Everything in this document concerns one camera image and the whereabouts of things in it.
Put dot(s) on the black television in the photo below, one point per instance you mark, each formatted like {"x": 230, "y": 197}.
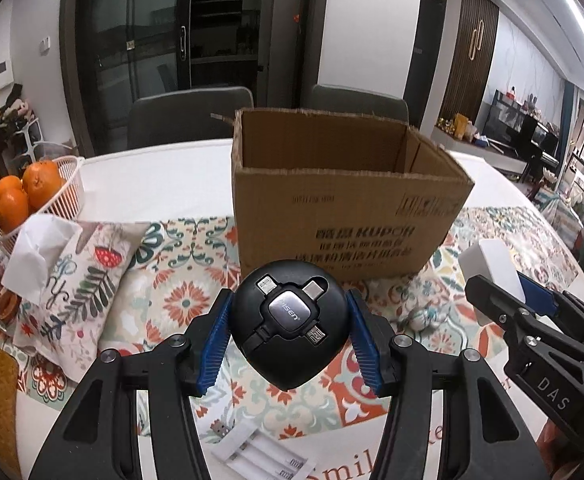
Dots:
{"x": 507, "y": 115}

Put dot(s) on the grey dining chair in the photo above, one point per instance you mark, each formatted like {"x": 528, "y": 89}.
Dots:
{"x": 357, "y": 102}
{"x": 187, "y": 115}

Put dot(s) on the white battery charger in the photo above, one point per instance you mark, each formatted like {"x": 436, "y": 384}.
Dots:
{"x": 252, "y": 452}

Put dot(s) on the teal plaid cloth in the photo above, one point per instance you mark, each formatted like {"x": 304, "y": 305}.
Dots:
{"x": 559, "y": 225}

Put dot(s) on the small silver grey object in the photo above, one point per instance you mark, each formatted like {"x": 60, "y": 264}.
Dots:
{"x": 422, "y": 317}

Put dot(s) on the white wall switch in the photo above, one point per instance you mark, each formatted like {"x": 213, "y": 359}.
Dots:
{"x": 45, "y": 44}

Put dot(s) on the patterned table runner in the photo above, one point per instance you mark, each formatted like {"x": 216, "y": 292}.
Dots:
{"x": 172, "y": 305}

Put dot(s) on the floral fabric tissue cover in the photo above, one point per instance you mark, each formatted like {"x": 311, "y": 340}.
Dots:
{"x": 87, "y": 280}

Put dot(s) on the brown cardboard box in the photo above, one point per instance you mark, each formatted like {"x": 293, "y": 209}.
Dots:
{"x": 322, "y": 200}

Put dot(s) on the small wooden dish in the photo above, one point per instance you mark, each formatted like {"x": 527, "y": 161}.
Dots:
{"x": 7, "y": 307}

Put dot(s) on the white tissue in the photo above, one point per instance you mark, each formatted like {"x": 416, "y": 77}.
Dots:
{"x": 37, "y": 255}

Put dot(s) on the yellow box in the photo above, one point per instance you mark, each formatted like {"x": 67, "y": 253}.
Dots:
{"x": 461, "y": 125}

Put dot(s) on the pile of plush toys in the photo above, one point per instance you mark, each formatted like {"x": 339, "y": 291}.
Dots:
{"x": 14, "y": 105}

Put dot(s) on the white wall intercom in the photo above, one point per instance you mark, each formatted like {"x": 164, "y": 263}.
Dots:
{"x": 3, "y": 74}

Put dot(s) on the white shelving rack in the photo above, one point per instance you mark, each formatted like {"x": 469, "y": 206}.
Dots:
{"x": 29, "y": 135}

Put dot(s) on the orange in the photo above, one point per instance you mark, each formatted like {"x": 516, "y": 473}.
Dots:
{"x": 12, "y": 212}
{"x": 7, "y": 187}
{"x": 42, "y": 182}

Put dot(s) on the dark sliding glass door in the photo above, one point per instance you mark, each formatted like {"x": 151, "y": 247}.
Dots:
{"x": 122, "y": 60}

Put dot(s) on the white plastic basket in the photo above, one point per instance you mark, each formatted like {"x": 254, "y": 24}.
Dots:
{"x": 67, "y": 180}

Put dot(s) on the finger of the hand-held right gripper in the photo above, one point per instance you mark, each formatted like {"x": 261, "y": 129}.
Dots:
{"x": 537, "y": 292}
{"x": 492, "y": 297}

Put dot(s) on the white power adapter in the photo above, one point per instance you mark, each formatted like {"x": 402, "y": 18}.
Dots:
{"x": 492, "y": 265}

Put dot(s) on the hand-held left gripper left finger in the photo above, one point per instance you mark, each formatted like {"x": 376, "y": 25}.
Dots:
{"x": 212, "y": 355}

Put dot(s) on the black upright piano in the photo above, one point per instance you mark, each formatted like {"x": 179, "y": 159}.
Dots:
{"x": 542, "y": 145}

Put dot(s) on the slatted wooden panel door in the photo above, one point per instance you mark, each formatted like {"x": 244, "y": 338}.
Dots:
{"x": 474, "y": 60}

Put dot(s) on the white sideboard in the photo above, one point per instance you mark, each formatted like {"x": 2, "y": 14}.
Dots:
{"x": 477, "y": 152}

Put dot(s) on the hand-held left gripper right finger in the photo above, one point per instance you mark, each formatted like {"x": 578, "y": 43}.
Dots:
{"x": 367, "y": 350}

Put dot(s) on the grey refrigerator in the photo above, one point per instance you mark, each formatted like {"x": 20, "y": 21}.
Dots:
{"x": 297, "y": 60}

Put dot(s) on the dark interior door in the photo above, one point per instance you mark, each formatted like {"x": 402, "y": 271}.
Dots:
{"x": 424, "y": 60}

